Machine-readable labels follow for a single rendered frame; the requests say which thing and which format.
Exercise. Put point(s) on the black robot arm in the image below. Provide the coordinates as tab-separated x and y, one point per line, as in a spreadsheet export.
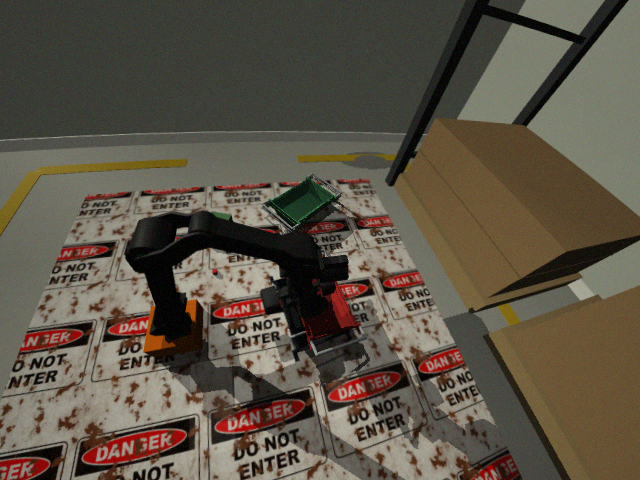
153	251

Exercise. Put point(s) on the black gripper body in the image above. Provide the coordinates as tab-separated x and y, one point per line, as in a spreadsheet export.
271	299

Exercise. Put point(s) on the green rectangular block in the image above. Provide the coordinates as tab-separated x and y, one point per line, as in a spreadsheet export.
223	215

